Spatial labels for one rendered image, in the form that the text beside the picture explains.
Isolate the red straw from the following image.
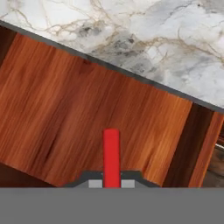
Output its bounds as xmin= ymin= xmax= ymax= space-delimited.
xmin=102 ymin=128 xmax=122 ymax=188

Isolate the open wooden drawer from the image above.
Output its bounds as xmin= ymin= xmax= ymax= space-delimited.
xmin=0 ymin=25 xmax=215 ymax=188

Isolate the wooden cupboard front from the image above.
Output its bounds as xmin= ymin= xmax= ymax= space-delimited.
xmin=188 ymin=111 xmax=224 ymax=188

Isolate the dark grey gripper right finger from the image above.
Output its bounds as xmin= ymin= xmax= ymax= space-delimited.
xmin=120 ymin=171 xmax=161 ymax=188

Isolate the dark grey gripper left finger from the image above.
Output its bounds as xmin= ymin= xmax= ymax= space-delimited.
xmin=64 ymin=171 xmax=105 ymax=188

